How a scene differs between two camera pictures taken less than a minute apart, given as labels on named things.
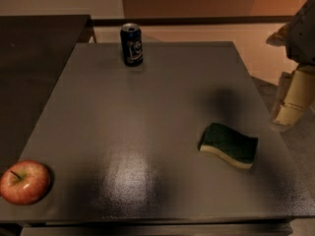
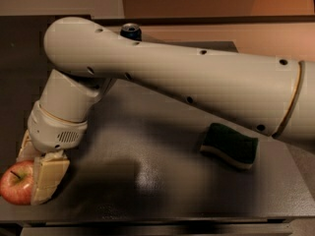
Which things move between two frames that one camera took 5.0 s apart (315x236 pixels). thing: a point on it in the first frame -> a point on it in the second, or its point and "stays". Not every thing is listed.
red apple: [25, 182] stays
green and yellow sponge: [238, 148] stays
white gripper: [302, 38] -> [54, 132]
